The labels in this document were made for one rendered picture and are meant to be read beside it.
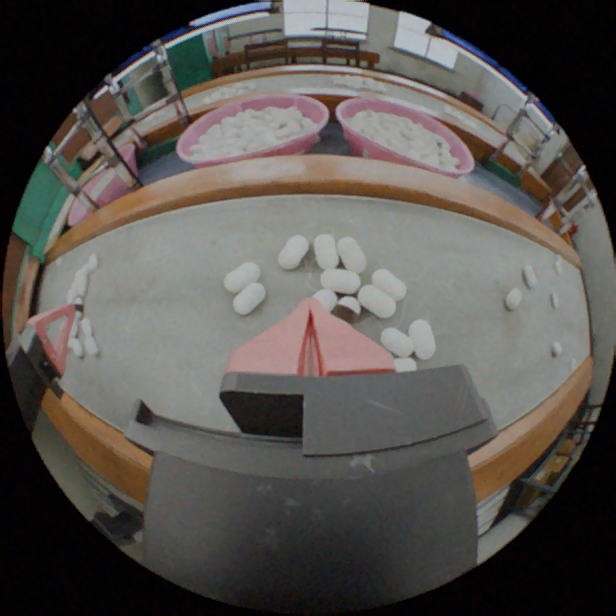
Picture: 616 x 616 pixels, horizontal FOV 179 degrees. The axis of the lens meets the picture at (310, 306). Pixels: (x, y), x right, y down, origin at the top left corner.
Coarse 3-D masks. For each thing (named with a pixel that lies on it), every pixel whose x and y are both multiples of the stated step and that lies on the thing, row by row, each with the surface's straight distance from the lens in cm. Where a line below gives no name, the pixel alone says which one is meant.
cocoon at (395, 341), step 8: (392, 328) 20; (384, 336) 19; (392, 336) 19; (400, 336) 19; (384, 344) 19; (392, 344) 19; (400, 344) 19; (408, 344) 20; (400, 352) 20; (408, 352) 20
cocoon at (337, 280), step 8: (328, 272) 19; (336, 272) 19; (344, 272) 19; (352, 272) 20; (328, 280) 19; (336, 280) 19; (344, 280) 19; (352, 280) 19; (328, 288) 19; (336, 288) 19; (344, 288) 19; (352, 288) 19
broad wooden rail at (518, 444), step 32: (576, 384) 67; (64, 416) 51; (96, 416) 40; (544, 416) 44; (96, 448) 39; (128, 448) 32; (512, 448) 35; (544, 448) 51; (128, 480) 35; (480, 480) 32
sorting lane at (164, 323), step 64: (64, 256) 66; (128, 256) 34; (192, 256) 26; (256, 256) 23; (384, 256) 23; (448, 256) 28; (512, 256) 40; (128, 320) 30; (192, 320) 23; (256, 320) 20; (384, 320) 21; (448, 320) 25; (512, 320) 34; (576, 320) 74; (64, 384) 53; (128, 384) 30; (192, 384) 23; (512, 384) 34
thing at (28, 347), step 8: (24, 344) 23; (32, 344) 23; (32, 352) 23; (32, 360) 23; (40, 368) 23; (40, 376) 26; (48, 376) 27; (40, 384) 26; (48, 384) 24; (56, 384) 24; (32, 392) 26; (40, 392) 26; (56, 392) 24; (64, 392) 25; (32, 400) 26; (40, 400) 27; (24, 408) 26; (32, 408) 26; (24, 416) 26; (32, 416) 27
